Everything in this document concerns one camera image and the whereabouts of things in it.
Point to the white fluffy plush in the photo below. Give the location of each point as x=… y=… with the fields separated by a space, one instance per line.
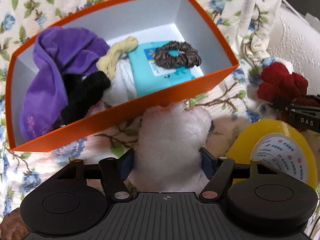
x=167 y=157

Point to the red knitted chicken toy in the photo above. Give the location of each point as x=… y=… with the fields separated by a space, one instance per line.
x=277 y=83

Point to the brown wooden block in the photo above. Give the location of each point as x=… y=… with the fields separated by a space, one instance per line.
x=13 y=227

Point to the black fuzzy scrunchie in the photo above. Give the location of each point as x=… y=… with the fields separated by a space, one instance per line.
x=83 y=92

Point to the orange cardboard box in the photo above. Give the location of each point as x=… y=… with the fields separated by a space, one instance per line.
x=152 y=23

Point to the white embossed sofa cover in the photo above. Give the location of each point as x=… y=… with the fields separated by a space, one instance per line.
x=297 y=42

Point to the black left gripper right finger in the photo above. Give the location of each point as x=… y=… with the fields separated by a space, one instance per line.
x=219 y=173

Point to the yellow tape roll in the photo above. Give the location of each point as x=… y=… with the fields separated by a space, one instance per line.
x=279 y=145

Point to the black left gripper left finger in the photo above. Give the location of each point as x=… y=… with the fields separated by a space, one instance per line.
x=113 y=174

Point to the brown satin scrunchie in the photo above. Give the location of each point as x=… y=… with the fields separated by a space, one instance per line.
x=174 y=54

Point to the blue tissue pack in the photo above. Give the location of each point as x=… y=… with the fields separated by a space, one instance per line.
x=149 y=78

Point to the cream knotted scrunchie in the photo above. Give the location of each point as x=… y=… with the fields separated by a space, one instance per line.
x=107 y=63

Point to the purple cloth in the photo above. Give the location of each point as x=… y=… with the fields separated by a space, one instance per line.
x=57 y=51

